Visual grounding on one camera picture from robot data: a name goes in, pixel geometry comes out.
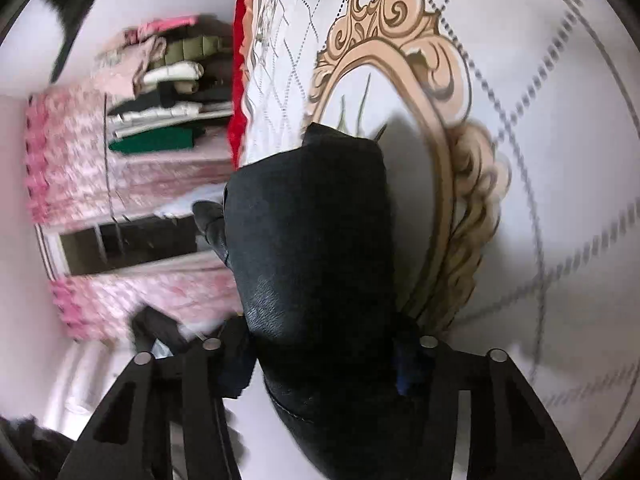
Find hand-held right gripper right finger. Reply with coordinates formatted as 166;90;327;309
395;335;583;480

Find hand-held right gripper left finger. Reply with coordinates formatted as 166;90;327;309
57;317;257;480

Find pile of folded clothes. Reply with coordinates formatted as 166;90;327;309
97;15;236;156

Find black leather jacket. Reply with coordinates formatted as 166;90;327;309
192;122;436;480

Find red floral blanket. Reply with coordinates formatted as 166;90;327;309
227;0;262;171

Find dark cloth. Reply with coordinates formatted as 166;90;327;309
50;0;101;83

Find white diamond-pattern floral cloth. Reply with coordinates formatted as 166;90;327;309
240;0;640;480

